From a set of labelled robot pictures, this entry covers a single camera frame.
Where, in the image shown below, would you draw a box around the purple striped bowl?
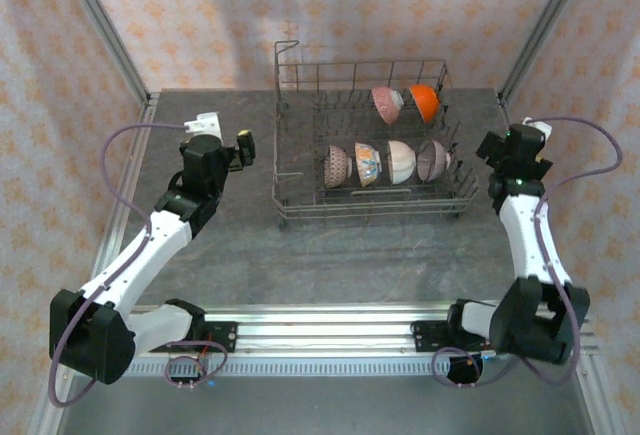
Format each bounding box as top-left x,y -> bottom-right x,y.
416,138 -> 452,181

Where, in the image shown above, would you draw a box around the white bowl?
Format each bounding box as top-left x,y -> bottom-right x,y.
405,83 -> 443,125

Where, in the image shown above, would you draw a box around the plain off-white bowl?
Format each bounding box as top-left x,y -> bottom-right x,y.
386,140 -> 417,186

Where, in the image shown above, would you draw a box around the maroon diamond pattern bowl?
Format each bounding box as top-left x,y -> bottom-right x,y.
322,144 -> 353,190

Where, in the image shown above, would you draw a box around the pink floral bowl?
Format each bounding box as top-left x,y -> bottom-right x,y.
370,86 -> 405,126

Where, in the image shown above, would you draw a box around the grey wire dish rack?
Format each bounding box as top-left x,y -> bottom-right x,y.
272,39 -> 480,229

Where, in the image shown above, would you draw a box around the orange blue floral bowl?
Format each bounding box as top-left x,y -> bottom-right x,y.
353,141 -> 382,189

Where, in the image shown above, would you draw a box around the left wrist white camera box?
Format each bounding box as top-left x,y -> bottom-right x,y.
181,111 -> 223,139

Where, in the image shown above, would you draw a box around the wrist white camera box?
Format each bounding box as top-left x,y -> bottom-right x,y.
181,111 -> 223,139
519,116 -> 554,140

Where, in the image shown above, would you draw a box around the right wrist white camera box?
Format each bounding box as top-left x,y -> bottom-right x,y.
519,116 -> 554,140

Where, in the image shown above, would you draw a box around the aluminium table edge rail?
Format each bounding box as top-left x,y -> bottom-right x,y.
497,89 -> 516,129
78,89 -> 162,306

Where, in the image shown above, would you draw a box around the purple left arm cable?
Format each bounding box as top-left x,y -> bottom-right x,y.
49,122 -> 230,409

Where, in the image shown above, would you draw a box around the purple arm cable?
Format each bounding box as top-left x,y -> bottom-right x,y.
432,115 -> 624,389
49,122 -> 230,409

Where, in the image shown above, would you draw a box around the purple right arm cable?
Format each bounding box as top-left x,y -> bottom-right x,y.
432,115 -> 624,389

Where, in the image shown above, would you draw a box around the aluminium corner post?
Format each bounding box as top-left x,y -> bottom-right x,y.
497,0 -> 596,106
52,0 -> 154,106

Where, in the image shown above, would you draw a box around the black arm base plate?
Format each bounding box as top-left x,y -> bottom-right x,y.
410,320 -> 504,354
164,321 -> 238,354

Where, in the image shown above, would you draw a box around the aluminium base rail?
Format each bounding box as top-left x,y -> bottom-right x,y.
52,304 -> 601,359

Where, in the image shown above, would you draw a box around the black round cable port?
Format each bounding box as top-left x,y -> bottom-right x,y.
446,354 -> 485,387

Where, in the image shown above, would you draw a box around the slotted grey cable duct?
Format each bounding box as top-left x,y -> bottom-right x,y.
73,358 -> 506,377

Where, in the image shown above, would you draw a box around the aluminium frame leg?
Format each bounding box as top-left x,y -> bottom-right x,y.
572,357 -> 619,435
27,357 -> 76,435

